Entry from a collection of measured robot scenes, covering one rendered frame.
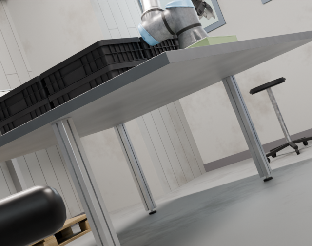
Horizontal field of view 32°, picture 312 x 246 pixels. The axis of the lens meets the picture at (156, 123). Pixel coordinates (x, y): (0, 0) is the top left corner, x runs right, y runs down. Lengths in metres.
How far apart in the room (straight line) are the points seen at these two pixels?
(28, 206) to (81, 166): 1.59
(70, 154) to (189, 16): 0.78
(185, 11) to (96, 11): 2.62
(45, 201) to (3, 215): 0.04
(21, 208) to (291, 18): 4.41
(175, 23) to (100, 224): 0.91
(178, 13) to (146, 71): 0.67
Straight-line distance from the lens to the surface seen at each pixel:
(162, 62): 1.68
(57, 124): 2.09
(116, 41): 2.36
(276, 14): 4.84
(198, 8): 3.11
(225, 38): 2.31
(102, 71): 2.28
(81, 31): 4.99
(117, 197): 5.06
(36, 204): 0.47
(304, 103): 4.82
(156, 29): 2.38
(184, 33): 2.33
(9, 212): 0.47
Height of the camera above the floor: 0.45
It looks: 2 degrees up
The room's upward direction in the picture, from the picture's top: 21 degrees counter-clockwise
